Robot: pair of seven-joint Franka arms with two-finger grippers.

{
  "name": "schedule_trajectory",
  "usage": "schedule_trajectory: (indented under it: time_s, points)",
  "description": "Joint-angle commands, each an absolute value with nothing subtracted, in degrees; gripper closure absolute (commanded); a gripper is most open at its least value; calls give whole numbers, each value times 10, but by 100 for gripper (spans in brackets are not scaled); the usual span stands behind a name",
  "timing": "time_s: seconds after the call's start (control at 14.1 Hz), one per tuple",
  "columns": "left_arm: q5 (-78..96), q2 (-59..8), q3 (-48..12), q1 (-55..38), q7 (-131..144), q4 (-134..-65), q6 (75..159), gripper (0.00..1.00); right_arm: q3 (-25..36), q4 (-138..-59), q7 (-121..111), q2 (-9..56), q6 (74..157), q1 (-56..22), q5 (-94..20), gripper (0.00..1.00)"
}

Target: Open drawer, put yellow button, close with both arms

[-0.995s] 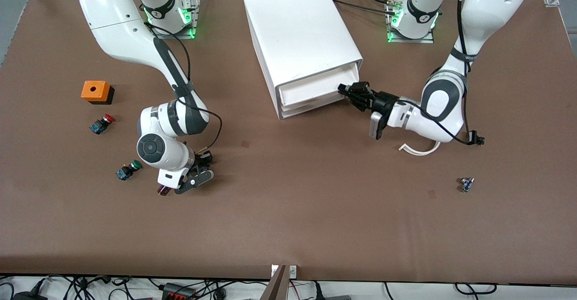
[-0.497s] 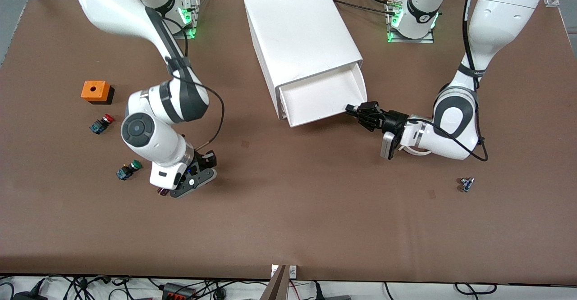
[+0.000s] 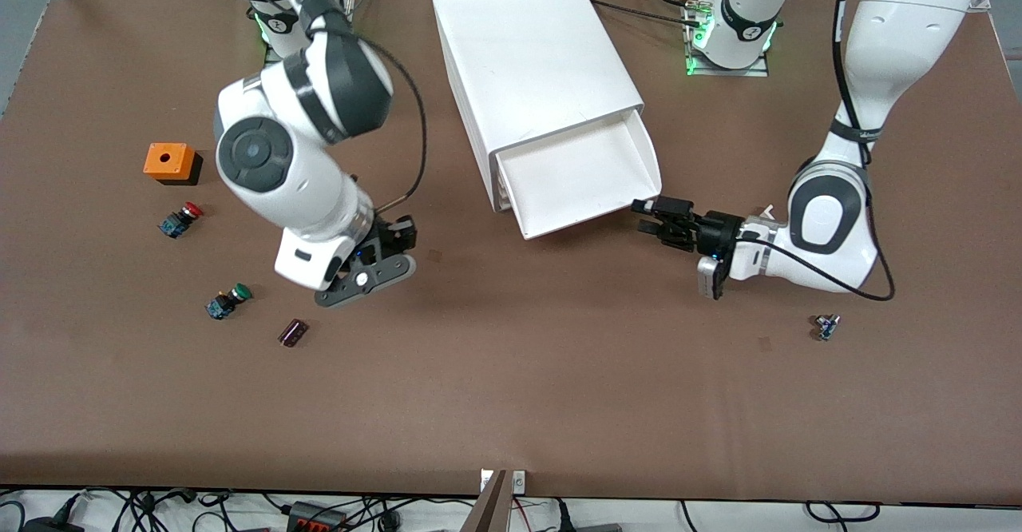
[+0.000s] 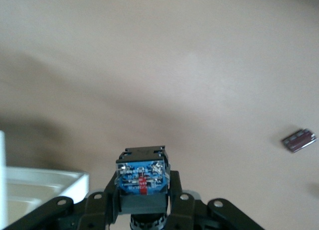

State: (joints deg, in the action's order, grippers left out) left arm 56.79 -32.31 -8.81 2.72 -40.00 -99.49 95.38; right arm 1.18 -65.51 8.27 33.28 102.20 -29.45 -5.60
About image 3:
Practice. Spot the green push button switch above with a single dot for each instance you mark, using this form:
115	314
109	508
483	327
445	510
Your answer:
227	300

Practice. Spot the brown wooden bar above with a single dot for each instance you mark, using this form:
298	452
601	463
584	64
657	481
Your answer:
489	508

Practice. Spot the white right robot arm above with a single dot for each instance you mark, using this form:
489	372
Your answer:
263	156

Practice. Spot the dark purple cylindrical capacitor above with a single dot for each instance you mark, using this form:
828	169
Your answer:
293	333

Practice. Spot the white curved plastic strip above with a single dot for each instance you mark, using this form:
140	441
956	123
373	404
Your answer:
767	212

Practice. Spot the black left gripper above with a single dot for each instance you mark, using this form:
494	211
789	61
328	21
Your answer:
717	233

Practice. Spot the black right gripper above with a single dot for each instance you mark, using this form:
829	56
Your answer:
397	233

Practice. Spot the dark right camera mount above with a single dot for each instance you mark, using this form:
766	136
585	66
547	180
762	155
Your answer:
363	280

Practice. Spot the small blue electronic component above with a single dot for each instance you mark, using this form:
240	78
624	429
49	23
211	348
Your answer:
826	327

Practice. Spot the orange box with black base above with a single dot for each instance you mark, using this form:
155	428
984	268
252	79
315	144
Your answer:
168	160

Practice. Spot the black power strip red switches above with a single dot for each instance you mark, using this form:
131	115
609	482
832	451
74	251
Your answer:
315	516

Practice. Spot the white drawer cabinet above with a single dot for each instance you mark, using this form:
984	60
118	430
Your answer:
527	53

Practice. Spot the red push button switch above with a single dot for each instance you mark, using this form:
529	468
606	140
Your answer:
180	220

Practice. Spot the black power adapter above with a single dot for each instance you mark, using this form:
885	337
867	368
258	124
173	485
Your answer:
52	525

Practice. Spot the white metal bracket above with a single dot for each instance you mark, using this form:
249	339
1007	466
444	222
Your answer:
519	481

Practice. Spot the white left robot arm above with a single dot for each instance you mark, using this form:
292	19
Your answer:
902	37

